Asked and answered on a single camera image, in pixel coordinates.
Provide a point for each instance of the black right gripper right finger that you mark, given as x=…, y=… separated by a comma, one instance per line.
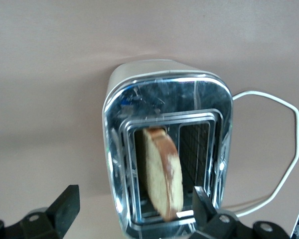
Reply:
x=201, y=211

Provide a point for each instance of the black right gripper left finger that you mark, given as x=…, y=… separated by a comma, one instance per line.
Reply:
x=64, y=211

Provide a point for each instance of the cream and chrome toaster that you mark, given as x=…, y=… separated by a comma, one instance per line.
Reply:
x=164, y=94

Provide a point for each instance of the brown table cover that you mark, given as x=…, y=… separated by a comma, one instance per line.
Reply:
x=52, y=99

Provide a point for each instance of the bread slice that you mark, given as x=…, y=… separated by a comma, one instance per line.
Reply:
x=157, y=174

